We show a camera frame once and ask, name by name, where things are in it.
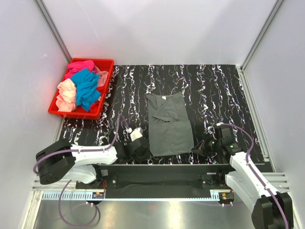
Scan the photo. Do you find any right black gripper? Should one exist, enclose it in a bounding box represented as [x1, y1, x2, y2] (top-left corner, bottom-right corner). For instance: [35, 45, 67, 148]
[191, 133, 222, 159]

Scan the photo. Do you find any grey t shirt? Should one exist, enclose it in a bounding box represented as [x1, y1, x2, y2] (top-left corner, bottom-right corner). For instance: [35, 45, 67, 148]
[146, 92, 194, 157]

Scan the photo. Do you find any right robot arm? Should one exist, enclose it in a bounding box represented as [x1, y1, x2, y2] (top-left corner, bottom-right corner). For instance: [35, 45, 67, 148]
[192, 123, 294, 229]

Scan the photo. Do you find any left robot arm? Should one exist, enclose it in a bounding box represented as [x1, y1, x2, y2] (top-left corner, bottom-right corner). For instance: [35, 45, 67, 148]
[33, 137, 153, 189]

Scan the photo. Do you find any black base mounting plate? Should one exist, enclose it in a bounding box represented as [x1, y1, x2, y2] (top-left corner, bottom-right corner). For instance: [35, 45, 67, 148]
[75, 164, 245, 200]

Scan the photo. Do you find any right orange connector box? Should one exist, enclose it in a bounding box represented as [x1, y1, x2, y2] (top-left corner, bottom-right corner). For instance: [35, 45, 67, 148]
[221, 192, 234, 200]

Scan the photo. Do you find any orange connector box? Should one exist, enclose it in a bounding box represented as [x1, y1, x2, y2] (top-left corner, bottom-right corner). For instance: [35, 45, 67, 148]
[221, 192, 234, 200]
[92, 190, 105, 199]

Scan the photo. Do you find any left orange connector box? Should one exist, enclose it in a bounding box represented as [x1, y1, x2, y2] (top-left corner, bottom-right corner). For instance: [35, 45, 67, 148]
[92, 190, 105, 199]

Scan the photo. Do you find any light pink t shirt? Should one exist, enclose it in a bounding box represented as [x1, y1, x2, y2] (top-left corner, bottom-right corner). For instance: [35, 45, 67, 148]
[94, 66, 109, 87]

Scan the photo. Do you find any blue t shirt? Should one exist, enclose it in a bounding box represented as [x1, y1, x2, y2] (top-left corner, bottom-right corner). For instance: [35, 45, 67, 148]
[71, 68, 101, 112]

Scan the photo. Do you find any peach orange t shirt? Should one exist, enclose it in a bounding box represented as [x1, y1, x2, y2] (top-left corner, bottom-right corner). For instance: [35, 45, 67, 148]
[55, 78, 77, 112]

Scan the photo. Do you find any magenta pink t shirt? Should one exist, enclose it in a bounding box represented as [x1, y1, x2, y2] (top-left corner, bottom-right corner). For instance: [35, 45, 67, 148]
[64, 60, 95, 79]

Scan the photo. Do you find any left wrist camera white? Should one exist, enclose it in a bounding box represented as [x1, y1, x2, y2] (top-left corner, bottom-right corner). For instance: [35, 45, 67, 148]
[126, 127, 143, 142]

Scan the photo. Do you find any slotted white cable duct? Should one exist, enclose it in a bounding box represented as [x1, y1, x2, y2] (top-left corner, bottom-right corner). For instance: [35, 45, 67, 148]
[42, 190, 221, 201]

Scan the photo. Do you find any right corner aluminium post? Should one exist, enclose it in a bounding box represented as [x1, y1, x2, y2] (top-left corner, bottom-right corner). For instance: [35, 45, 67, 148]
[240, 0, 285, 72]

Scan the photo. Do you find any corner aluminium post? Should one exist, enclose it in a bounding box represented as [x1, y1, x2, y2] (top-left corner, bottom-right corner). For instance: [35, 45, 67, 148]
[240, 0, 285, 72]
[34, 0, 72, 62]

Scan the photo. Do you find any left corner aluminium post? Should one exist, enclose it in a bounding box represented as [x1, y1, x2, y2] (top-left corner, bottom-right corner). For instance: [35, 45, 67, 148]
[34, 0, 72, 62]

